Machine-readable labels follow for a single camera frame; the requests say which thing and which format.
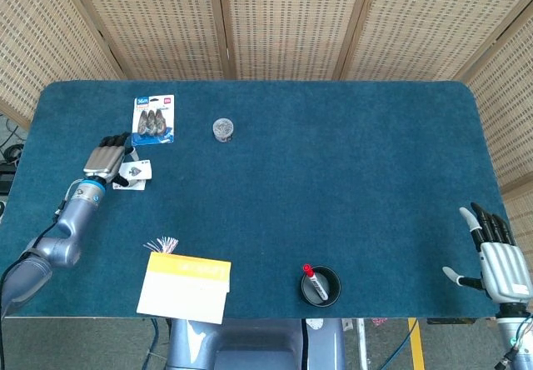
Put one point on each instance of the red capped white marker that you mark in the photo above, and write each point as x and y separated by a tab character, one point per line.
316	284

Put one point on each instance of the bundle of coloured strands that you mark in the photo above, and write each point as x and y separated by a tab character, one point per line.
164	246

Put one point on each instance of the ace of spades card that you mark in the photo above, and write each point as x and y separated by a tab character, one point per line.
141	170

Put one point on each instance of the blue felt table mat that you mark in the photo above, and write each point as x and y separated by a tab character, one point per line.
333	186

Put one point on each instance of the face playing card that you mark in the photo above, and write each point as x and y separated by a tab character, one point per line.
134	183

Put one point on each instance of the blue binder clip blister pack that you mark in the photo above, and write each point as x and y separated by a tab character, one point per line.
153	120

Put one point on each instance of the black floor box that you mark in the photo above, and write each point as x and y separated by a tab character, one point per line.
5	178

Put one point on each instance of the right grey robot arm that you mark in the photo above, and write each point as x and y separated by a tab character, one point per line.
510	334

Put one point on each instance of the grey robot torso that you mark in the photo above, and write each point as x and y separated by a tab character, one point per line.
250	345

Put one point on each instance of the black round cup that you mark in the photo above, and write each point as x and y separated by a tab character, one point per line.
331	282

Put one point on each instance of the woven bamboo folding screen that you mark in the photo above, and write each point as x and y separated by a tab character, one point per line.
291	20

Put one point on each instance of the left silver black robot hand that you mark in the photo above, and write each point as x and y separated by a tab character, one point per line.
104	159

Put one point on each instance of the yellow white paper envelope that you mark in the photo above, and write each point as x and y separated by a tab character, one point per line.
183	291

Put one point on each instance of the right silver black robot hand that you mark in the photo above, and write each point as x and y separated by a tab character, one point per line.
506	270

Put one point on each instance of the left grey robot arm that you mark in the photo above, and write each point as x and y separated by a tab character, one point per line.
62	245

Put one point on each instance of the round clear paper clip tub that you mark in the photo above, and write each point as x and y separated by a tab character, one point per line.
223	130

